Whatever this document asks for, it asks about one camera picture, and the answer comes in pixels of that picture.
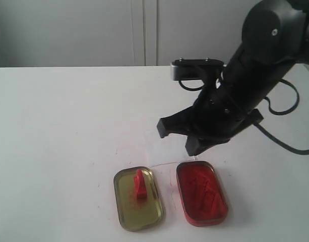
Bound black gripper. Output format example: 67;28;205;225
156;78;264;156

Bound red plastic stamp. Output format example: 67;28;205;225
134;169;147;200

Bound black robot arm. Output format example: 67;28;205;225
157;1;309;156

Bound red ink pad tin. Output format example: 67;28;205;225
176;161;228;227

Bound white paper sheet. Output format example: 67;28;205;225
144;130;196;167

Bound gold metal tin lid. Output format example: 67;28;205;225
113;166;164;231

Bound white cabinet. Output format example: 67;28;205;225
0;1;256;67

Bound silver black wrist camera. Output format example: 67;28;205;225
170;58;224;81

